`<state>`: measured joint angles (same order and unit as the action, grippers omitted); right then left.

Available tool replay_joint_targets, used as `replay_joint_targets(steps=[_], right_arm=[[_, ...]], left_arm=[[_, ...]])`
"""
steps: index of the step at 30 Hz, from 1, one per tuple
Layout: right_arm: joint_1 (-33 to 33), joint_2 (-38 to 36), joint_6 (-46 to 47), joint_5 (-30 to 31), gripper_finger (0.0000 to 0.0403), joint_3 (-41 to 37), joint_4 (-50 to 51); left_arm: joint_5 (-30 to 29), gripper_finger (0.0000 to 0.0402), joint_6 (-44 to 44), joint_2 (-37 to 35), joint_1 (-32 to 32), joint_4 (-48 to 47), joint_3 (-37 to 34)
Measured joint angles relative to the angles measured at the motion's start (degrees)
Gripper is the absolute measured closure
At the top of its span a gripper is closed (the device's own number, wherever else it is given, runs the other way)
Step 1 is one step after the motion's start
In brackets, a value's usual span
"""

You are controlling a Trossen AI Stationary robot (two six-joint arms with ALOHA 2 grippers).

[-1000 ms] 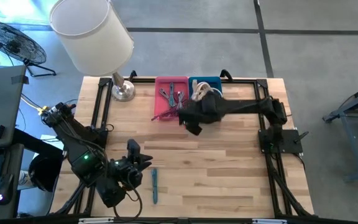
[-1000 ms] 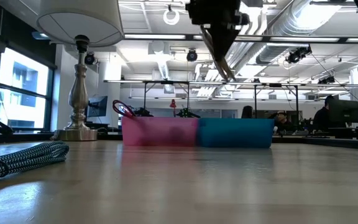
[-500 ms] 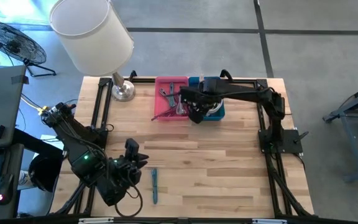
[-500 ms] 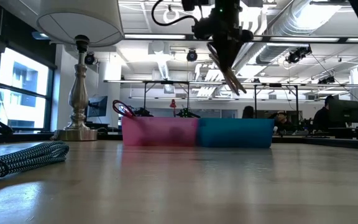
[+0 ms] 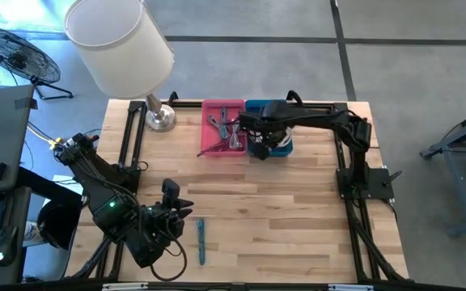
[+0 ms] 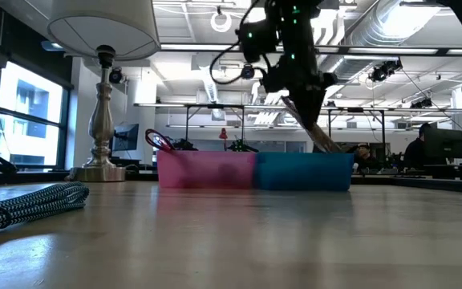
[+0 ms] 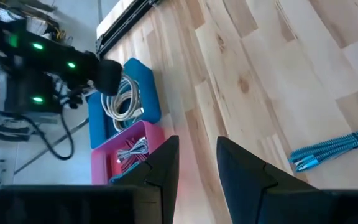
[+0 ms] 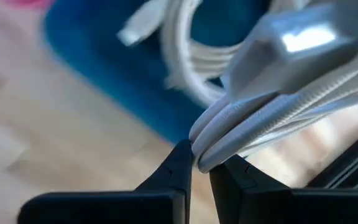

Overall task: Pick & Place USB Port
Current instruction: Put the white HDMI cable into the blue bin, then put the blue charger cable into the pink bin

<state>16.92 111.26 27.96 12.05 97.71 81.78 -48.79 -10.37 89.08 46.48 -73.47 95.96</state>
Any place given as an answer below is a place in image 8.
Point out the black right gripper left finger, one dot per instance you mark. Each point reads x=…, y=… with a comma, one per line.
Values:
x=151, y=205

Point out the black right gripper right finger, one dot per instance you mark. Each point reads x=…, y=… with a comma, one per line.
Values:
x=259, y=205

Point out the blue plastic bin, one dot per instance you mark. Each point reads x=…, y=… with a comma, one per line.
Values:
x=104, y=77

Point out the pink plastic bin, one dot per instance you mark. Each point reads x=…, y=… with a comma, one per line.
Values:
x=30, y=3

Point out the black metal frame rail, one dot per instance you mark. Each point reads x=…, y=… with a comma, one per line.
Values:
x=353, y=168

